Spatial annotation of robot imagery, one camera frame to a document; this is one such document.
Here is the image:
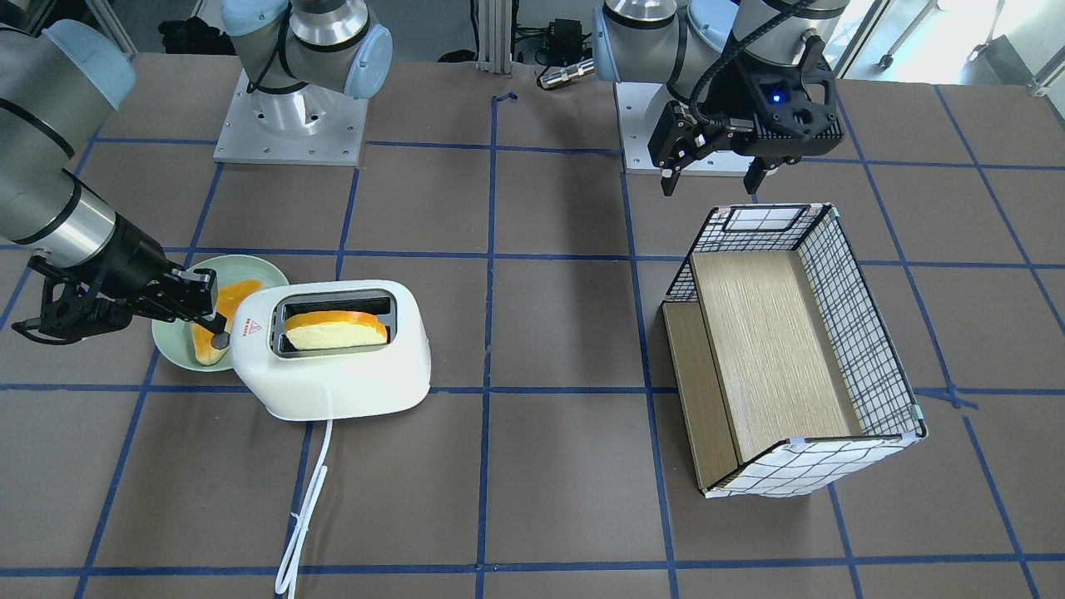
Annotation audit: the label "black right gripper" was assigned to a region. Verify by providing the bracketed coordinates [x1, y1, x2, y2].
[92, 215, 228, 336]

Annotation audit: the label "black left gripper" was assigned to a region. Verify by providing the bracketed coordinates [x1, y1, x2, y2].
[648, 101, 842, 197]

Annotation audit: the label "white two-slot toaster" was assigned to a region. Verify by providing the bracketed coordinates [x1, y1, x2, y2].
[230, 280, 431, 421]

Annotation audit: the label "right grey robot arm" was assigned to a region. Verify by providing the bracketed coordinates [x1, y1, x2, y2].
[1, 1, 394, 349]

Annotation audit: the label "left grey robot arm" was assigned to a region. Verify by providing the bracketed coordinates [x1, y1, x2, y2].
[592, 1, 847, 196]

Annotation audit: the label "toast slice in toaster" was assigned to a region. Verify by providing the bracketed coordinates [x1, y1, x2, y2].
[283, 310, 389, 350]

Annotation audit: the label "triangular orange bread piece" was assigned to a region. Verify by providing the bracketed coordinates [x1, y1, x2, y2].
[189, 278, 262, 365]

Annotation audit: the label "light green plate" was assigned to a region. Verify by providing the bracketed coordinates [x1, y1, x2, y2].
[151, 255, 290, 372]

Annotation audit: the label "silver cylindrical connector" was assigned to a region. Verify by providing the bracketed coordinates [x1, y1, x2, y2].
[536, 58, 596, 91]

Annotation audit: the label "grid fabric wooden storage box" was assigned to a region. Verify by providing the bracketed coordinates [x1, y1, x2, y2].
[661, 203, 929, 499]

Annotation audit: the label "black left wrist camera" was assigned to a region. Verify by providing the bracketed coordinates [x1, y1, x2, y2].
[738, 54, 838, 139]

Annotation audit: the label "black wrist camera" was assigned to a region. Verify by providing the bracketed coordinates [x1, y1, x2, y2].
[738, 54, 838, 139]
[11, 255, 134, 346]

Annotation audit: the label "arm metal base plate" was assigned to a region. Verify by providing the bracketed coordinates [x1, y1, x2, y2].
[213, 72, 368, 166]
[615, 82, 758, 177]

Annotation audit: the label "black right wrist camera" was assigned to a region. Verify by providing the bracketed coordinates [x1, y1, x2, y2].
[11, 255, 134, 346]

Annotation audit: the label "black cables on desk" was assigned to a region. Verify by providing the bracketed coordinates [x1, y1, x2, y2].
[437, 0, 600, 67]

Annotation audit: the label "aluminium frame post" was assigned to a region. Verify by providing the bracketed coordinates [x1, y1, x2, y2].
[469, 1, 518, 78]

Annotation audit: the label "white toaster power cable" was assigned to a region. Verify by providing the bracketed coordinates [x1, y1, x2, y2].
[275, 418, 334, 597]

